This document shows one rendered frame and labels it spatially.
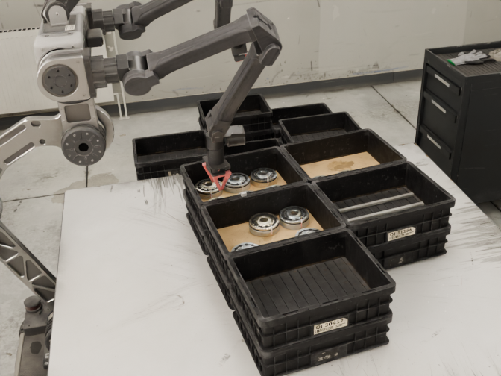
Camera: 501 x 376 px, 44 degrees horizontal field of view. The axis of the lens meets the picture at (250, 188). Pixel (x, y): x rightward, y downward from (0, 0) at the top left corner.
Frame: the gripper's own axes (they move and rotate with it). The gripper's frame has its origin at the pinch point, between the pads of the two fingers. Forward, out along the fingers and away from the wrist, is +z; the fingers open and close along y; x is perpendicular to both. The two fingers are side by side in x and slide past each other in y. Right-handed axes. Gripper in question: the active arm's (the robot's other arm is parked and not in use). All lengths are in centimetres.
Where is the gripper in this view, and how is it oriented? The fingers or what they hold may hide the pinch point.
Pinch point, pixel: (217, 183)
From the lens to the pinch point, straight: 213.8
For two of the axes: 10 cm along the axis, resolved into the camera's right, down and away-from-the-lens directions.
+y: -4.2, -4.7, 7.7
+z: 0.2, 8.5, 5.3
